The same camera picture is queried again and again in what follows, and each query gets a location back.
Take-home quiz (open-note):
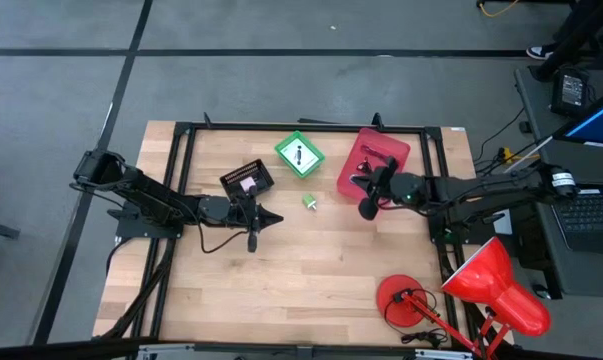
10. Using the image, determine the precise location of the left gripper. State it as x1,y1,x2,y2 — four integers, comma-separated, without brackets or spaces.
198,185,284,254

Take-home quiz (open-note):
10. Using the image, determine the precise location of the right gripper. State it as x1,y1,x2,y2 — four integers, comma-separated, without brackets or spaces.
353,156,429,221

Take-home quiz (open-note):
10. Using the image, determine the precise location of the maroon cable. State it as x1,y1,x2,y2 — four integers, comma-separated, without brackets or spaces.
359,143,393,162

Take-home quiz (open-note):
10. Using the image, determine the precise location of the white product box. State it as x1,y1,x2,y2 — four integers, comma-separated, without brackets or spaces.
280,141,318,172

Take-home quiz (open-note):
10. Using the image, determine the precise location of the pink translucent plastic bin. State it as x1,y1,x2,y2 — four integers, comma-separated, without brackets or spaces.
336,127,412,202

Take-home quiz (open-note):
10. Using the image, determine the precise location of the black plastic basket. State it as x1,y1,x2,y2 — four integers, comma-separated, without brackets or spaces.
219,158,276,201

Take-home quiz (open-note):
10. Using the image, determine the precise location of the green plastic basket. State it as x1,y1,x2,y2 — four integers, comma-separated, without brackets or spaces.
273,130,327,180

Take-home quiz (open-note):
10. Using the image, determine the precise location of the yellow plug connector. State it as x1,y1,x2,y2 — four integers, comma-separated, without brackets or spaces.
497,146,541,166

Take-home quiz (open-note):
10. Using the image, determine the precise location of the red desk lamp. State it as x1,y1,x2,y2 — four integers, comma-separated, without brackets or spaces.
375,236,552,359

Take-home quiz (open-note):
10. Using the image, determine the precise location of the grey side desk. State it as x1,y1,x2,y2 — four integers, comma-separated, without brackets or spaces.
513,64,603,301

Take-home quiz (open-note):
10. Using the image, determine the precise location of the person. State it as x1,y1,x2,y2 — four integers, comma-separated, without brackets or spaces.
525,0,603,61

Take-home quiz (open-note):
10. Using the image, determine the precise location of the black power adapter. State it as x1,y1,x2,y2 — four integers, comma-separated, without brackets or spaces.
550,68,590,117

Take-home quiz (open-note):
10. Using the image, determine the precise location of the black laptop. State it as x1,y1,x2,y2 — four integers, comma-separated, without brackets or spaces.
550,188,603,254

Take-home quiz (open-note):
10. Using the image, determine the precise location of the monitor with blue screen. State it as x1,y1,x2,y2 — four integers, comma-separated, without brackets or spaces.
553,82,603,150

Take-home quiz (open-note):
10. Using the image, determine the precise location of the black metal table frame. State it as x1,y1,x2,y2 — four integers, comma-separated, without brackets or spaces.
93,112,482,351

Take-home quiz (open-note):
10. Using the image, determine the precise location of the black floor cable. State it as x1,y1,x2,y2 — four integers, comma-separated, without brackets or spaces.
473,107,528,179

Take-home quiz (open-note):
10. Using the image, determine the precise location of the black cable bundle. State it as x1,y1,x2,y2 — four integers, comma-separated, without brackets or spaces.
100,234,176,341

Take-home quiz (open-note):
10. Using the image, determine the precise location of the silver camera mount bar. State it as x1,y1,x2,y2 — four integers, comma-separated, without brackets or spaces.
135,342,475,360

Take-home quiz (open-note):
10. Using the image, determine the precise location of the black lamp cord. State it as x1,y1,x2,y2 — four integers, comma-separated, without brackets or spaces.
383,287,450,349

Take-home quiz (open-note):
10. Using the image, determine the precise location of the yellow cable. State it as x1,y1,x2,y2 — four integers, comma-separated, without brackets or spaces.
478,0,520,18

